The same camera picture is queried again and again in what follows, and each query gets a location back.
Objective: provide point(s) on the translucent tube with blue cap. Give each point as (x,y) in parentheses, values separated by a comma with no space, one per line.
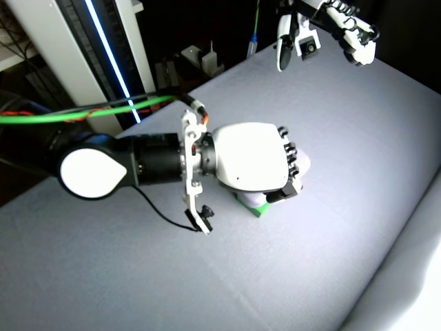
(252,45)

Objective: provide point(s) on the small white box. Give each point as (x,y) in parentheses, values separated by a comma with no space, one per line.
(190,53)

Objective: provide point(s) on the green rectangular block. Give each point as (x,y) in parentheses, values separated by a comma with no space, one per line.
(260,211)

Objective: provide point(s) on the black power strip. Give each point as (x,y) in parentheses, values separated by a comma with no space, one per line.
(165,76)

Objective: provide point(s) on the grey table cloth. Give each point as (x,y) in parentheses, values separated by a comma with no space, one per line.
(275,269)

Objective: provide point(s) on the white column with blue light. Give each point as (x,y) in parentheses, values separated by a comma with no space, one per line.
(51,51)

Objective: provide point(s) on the white shelf board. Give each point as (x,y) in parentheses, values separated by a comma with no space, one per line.
(10,60)

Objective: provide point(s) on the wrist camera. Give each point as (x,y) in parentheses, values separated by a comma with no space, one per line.
(308,46)
(206,211)

